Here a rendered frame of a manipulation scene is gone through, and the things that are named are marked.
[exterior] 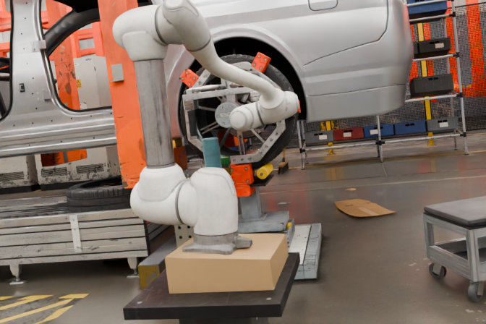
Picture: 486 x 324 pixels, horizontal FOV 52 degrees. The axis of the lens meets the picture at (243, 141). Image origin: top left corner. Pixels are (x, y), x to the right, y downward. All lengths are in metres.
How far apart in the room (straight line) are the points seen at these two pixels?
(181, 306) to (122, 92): 1.44
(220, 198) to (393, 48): 1.72
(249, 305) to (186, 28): 0.88
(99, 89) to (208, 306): 6.26
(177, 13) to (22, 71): 2.19
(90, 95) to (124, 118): 4.93
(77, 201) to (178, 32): 1.73
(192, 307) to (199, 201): 0.34
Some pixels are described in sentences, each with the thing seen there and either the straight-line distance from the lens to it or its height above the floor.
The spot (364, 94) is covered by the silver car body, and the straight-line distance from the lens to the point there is 3.01.
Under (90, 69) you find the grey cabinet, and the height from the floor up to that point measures 1.70.
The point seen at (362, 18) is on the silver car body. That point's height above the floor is 1.31.
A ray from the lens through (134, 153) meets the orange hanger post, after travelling 2.72.
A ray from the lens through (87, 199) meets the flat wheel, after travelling 3.12.
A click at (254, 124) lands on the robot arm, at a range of 2.03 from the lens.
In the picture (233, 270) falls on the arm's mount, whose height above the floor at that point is 0.37.
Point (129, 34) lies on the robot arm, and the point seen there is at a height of 1.16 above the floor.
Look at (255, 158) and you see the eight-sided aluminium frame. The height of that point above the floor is 0.60.
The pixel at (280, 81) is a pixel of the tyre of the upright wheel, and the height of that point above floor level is 1.00.
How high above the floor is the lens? 0.87
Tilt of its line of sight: 4 degrees down
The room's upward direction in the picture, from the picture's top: 7 degrees counter-clockwise
